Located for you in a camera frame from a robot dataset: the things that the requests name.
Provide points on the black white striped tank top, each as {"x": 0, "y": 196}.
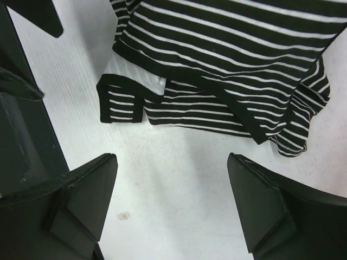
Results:
{"x": 245, "y": 68}

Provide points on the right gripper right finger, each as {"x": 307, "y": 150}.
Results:
{"x": 284, "y": 219}

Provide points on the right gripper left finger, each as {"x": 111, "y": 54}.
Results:
{"x": 62, "y": 217}

